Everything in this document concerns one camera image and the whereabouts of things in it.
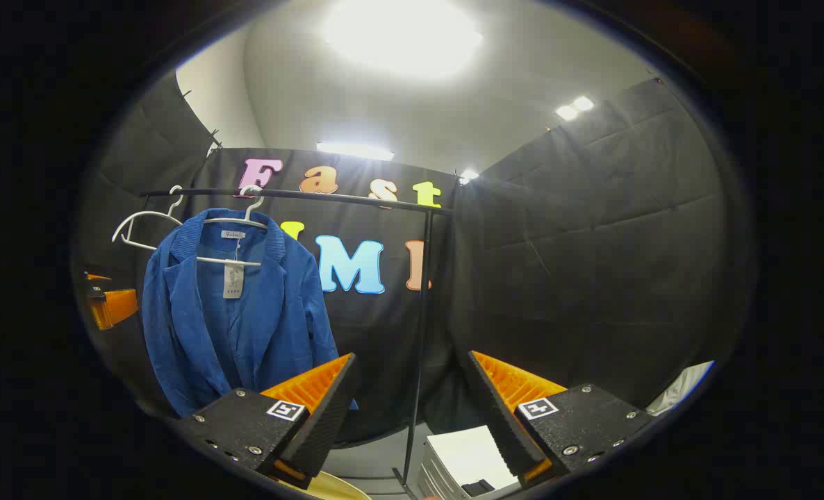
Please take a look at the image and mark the long bar ceiling light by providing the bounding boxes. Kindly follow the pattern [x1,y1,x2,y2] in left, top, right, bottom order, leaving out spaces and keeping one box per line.
[315,142,396,162]

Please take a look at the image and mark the blue corduroy jacket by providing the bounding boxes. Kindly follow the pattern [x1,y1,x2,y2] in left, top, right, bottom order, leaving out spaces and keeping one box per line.
[141,208,357,417]

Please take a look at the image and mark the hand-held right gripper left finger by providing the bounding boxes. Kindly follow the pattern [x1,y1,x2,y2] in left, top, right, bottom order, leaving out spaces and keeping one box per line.
[174,353,359,490]

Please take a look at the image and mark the white sheet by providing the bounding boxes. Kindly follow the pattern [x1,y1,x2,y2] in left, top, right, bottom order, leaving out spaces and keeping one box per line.
[647,360,716,417]

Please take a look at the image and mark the large round ceiling light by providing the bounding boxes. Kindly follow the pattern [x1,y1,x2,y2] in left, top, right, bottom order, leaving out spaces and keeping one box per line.
[322,0,484,78]

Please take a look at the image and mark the white box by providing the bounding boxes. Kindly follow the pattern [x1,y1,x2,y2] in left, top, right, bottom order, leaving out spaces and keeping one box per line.
[418,424,524,500]

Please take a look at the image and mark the white clothes hanger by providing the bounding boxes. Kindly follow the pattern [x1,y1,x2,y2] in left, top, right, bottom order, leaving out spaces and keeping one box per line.
[111,185,185,252]
[197,184,270,268]

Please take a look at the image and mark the black backdrop cloth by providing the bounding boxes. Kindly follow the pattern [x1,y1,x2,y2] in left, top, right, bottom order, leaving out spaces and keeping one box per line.
[72,69,746,445]

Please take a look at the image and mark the cream laundry hamper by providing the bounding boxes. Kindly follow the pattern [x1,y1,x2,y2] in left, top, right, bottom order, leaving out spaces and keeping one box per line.
[294,471,372,500]

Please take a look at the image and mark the black clothes rack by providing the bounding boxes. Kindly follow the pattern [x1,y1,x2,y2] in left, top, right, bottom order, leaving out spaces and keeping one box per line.
[138,186,454,500]

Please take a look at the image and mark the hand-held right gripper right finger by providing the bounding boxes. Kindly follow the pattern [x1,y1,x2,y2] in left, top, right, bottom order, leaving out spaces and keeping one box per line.
[468,350,654,488]

